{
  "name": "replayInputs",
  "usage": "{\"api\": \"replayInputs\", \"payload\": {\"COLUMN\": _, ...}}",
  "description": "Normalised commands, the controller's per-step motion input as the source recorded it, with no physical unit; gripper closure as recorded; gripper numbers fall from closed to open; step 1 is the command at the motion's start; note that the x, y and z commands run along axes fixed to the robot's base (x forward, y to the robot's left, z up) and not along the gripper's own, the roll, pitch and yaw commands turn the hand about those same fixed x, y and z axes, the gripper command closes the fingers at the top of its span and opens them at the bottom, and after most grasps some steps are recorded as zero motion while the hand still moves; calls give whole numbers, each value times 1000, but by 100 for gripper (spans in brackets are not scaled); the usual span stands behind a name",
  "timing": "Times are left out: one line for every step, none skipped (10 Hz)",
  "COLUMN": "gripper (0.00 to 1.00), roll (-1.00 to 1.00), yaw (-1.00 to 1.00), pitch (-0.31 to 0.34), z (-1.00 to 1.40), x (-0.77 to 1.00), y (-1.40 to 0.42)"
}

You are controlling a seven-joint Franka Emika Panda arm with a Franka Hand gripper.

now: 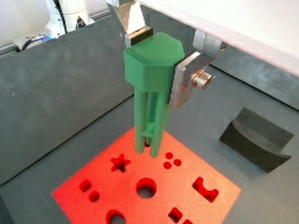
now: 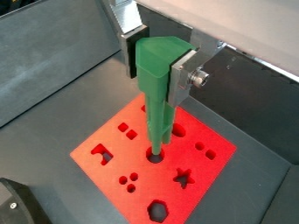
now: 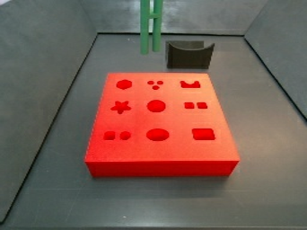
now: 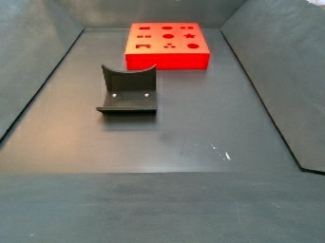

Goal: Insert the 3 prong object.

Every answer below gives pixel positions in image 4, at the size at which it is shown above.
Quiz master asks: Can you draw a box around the red block with shaped holes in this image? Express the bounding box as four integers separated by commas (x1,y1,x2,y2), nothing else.
124,23,211,70

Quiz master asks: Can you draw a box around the black curved plastic holder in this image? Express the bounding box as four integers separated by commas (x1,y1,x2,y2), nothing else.
96,65,158,114

